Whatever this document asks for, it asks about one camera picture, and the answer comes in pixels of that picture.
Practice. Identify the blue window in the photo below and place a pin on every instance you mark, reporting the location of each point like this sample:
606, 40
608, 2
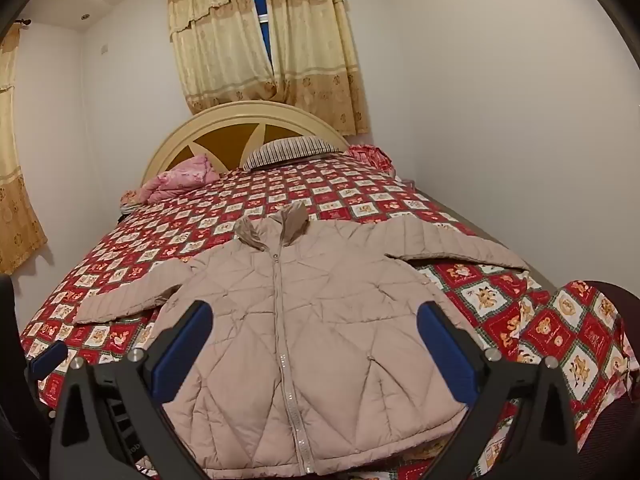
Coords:
262, 20

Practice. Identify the red crumpled cloth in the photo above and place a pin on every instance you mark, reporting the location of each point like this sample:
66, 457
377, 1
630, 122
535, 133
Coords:
370, 157

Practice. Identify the pink pillow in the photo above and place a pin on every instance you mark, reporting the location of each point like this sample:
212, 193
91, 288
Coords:
182, 177

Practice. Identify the beige quilted puffer jacket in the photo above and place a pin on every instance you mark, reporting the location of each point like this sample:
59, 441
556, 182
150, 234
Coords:
320, 320

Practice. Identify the cream floral window curtain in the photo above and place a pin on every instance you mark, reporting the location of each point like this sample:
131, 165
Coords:
220, 45
315, 50

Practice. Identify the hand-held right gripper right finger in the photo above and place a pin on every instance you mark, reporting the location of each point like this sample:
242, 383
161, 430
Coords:
447, 355

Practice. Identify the striped pillow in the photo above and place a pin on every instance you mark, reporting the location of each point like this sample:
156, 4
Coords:
292, 152

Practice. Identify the cream wooden headboard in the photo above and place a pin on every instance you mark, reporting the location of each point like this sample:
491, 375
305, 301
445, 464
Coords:
225, 117

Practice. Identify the cream floral side curtain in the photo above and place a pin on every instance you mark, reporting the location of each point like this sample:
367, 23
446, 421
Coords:
15, 160

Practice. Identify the red bear-print bedspread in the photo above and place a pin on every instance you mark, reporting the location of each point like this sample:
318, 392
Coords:
150, 230

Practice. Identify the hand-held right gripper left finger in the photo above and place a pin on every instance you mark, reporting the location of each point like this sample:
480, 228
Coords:
182, 347

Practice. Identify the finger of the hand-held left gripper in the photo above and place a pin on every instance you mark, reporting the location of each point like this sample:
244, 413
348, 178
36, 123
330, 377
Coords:
47, 360

